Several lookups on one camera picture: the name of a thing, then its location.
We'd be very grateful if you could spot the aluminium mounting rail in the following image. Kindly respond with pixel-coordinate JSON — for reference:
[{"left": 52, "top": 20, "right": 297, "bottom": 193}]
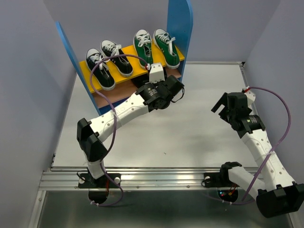
[{"left": 38, "top": 168, "right": 219, "bottom": 191}]

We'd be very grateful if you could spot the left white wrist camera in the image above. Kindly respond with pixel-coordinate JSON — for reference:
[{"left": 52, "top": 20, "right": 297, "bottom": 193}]
[{"left": 149, "top": 63, "right": 165, "bottom": 84}]

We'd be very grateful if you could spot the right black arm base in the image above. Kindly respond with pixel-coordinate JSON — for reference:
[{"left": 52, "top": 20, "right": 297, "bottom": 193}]
[{"left": 201, "top": 172, "right": 235, "bottom": 188}]

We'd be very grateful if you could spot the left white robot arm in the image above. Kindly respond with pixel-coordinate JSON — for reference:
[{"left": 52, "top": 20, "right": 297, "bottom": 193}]
[{"left": 76, "top": 75, "right": 184, "bottom": 187}]

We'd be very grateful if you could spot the black canvas sneaker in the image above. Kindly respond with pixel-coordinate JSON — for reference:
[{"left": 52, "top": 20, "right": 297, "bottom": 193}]
[
  {"left": 100, "top": 40, "right": 133, "bottom": 77},
  {"left": 86, "top": 48, "right": 115, "bottom": 91}
]

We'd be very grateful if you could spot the blue shoe shelf frame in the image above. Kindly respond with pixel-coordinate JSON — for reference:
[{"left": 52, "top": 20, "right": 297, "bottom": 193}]
[{"left": 56, "top": 0, "right": 193, "bottom": 115}]

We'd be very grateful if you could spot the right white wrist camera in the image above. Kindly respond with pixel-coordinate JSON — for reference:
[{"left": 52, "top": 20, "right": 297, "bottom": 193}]
[{"left": 242, "top": 86, "right": 256, "bottom": 107}]

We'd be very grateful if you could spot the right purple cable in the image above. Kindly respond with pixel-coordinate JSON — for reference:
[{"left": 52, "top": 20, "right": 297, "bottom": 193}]
[{"left": 223, "top": 87, "right": 292, "bottom": 205}]

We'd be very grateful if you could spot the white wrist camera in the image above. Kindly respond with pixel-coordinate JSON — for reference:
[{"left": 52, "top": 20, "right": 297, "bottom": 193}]
[
  {"left": 242, "top": 86, "right": 256, "bottom": 107},
  {"left": 149, "top": 63, "right": 165, "bottom": 84}
]

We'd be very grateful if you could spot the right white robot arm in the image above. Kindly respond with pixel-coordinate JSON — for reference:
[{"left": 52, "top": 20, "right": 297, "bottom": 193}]
[{"left": 205, "top": 91, "right": 304, "bottom": 218}]

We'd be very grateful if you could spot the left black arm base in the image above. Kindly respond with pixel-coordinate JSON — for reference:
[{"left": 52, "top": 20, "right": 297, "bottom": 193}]
[{"left": 76, "top": 171, "right": 118, "bottom": 189}]

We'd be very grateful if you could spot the yellow upper shelf board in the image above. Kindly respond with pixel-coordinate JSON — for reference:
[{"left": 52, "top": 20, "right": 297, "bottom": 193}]
[{"left": 79, "top": 44, "right": 186, "bottom": 94}]

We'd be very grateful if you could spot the black slip-on shoe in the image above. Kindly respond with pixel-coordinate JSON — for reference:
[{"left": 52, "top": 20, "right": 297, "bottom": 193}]
[{"left": 131, "top": 76, "right": 149, "bottom": 88}]

